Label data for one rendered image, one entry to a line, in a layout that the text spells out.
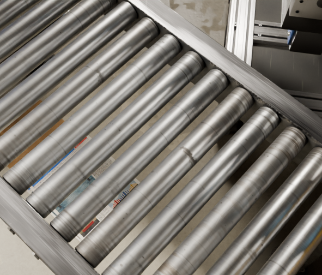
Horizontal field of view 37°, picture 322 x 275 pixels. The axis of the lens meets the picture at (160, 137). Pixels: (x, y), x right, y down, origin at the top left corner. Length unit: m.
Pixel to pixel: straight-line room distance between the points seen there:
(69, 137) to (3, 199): 0.16
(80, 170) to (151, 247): 0.19
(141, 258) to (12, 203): 0.25
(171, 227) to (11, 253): 0.95
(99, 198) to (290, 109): 0.41
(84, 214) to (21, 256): 0.86
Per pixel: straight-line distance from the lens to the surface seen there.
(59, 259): 0.86
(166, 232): 0.86
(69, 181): 0.90
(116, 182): 0.89
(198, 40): 1.04
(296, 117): 0.98
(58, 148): 0.93
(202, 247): 0.85
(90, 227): 1.69
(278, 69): 1.77
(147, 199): 0.87
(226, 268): 0.85
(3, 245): 1.74
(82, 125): 0.94
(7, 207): 0.90
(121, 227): 0.86
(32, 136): 0.96
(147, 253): 0.85
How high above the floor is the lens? 1.62
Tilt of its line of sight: 64 degrees down
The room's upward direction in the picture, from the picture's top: 2 degrees clockwise
